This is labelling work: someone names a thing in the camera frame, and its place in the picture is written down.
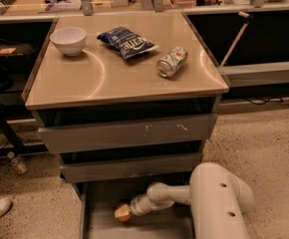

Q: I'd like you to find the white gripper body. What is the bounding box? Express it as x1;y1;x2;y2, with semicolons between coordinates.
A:
131;194;157;216

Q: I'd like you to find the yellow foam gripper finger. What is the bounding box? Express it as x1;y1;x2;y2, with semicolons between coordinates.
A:
114;203;131;219

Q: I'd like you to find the orange fruit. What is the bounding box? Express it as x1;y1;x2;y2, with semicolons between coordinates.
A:
114;202;134;223

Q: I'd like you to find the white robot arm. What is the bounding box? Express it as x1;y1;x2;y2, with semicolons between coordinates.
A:
114;162;255;239

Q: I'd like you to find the bottom open grey drawer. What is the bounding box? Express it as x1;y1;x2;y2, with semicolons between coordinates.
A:
80;172;194;239

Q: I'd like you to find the middle grey drawer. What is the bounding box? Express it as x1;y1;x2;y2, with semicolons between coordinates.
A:
60;152;202;183

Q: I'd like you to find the top grey drawer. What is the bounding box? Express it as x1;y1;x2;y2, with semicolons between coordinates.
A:
38;114;217;153

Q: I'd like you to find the grey drawer cabinet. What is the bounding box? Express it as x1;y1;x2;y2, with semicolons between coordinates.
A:
21;11;231;239

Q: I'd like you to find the plastic water bottle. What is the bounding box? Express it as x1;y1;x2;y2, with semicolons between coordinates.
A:
7;151;27;174

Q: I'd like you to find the blue chip bag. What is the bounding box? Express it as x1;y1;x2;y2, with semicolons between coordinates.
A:
97;27;158;60

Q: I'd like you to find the white bowl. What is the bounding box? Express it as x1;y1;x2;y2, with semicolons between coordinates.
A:
50;27;87;56

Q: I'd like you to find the white stick black handle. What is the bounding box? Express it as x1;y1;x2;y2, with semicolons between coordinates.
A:
220;11;253;67

